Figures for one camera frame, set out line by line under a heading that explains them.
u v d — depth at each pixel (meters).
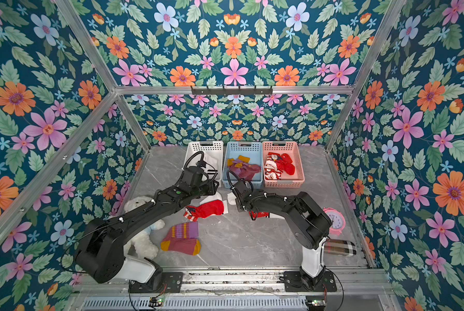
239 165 1.04
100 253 0.42
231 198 0.98
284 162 1.10
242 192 0.74
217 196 0.96
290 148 1.15
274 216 0.59
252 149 1.15
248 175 1.04
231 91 0.93
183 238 0.84
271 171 1.01
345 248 0.79
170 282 0.74
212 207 0.93
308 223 0.49
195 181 0.67
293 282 0.73
